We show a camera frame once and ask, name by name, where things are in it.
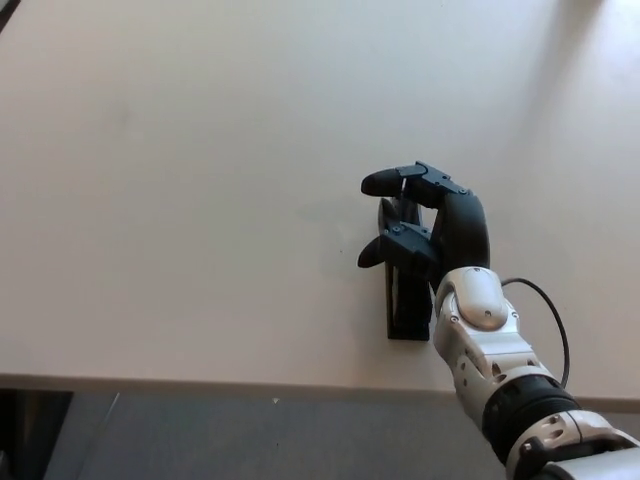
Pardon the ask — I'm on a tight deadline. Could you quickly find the black stapler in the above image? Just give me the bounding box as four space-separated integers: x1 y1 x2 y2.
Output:
379 197 434 342

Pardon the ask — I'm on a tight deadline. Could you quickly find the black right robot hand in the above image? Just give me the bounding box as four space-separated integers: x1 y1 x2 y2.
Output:
357 160 493 281

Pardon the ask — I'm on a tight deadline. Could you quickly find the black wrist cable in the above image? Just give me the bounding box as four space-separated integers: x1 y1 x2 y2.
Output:
499 277 571 389

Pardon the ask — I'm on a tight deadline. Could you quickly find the dark cabinet under desk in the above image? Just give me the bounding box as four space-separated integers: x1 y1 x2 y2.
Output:
0 387 75 480

